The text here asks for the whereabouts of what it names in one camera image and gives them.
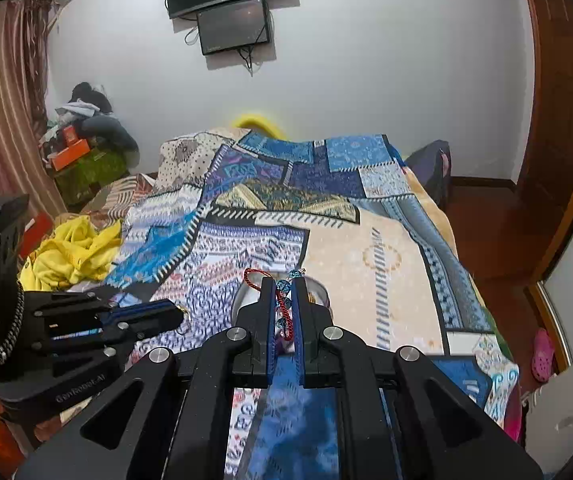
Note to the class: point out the small red box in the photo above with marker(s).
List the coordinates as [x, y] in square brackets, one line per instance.
[69, 133]

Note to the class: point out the brown wooden door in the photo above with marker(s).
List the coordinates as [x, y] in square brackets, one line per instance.
[548, 110]

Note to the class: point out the green patterned cloth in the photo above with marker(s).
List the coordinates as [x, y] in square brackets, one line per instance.
[94, 172]

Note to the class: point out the small black monitor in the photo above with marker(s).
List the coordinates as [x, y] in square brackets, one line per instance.
[234, 25]

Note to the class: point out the pile of clothes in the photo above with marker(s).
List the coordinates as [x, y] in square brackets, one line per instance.
[84, 102]

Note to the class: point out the purple heart-shaped box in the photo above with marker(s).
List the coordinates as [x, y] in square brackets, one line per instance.
[246, 301]

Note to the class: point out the striped brown curtain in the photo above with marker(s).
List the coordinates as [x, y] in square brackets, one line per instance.
[1, 110]

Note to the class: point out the pink clog shoe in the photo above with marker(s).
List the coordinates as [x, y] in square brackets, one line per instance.
[542, 352]

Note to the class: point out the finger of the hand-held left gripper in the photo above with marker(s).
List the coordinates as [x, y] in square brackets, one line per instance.
[141, 308]
[136, 331]

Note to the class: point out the orange box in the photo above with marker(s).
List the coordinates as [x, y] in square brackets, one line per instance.
[69, 154]

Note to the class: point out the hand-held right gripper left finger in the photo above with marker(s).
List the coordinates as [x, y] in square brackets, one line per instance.
[270, 325]

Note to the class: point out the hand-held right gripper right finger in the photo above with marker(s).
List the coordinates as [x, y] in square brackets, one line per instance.
[299, 325]

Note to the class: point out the yellow rounded object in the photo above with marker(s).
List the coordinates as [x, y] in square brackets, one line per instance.
[249, 122]

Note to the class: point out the yellow blanket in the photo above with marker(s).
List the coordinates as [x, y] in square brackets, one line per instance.
[74, 252]

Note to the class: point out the blue patchwork blanket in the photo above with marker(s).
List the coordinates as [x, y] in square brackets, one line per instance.
[366, 255]

